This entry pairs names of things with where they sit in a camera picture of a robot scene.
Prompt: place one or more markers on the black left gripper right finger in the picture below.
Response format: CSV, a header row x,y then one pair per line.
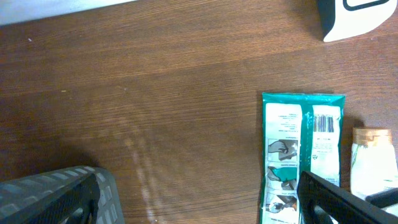
x,y
322,202

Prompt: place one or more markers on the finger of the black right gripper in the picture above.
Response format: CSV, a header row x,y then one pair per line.
x,y
383,199

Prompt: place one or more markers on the grey plastic mesh basket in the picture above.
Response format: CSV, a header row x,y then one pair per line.
x,y
110,210

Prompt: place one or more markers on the green wipes packet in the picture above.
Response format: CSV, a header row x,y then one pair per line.
x,y
301,132

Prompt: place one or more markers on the white cream tube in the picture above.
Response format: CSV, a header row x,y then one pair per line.
x,y
373,162

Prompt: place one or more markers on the white barcode scanner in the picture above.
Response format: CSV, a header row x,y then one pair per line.
x,y
342,19

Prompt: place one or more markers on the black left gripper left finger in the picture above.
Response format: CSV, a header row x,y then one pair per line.
x,y
35,200

